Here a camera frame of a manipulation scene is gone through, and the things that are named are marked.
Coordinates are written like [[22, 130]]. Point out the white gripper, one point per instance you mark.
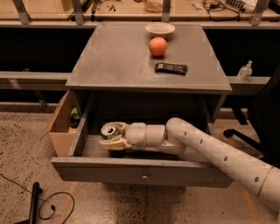
[[136, 134]]

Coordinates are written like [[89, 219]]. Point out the green soda can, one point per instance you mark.
[[109, 131]]

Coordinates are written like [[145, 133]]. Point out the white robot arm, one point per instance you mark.
[[262, 179]]

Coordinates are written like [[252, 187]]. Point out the grey open top drawer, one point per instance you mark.
[[87, 161]]

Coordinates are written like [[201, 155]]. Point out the round drawer knob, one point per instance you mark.
[[144, 177]]

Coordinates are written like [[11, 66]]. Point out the green item in box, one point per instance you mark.
[[74, 114]]

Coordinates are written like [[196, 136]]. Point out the cardboard box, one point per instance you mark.
[[59, 127]]

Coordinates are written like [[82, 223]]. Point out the grey cabinet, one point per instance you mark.
[[116, 78]]

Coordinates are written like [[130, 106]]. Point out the orange fruit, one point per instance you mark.
[[158, 47]]

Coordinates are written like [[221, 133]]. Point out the black stand base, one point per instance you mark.
[[35, 192]]

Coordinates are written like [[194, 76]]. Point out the white bowl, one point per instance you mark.
[[160, 29]]

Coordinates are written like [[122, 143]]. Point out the crumpled paper bag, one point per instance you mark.
[[152, 6]]

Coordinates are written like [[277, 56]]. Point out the clear sanitizer bottle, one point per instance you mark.
[[245, 72]]

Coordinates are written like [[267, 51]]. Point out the black office chair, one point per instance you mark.
[[264, 116]]

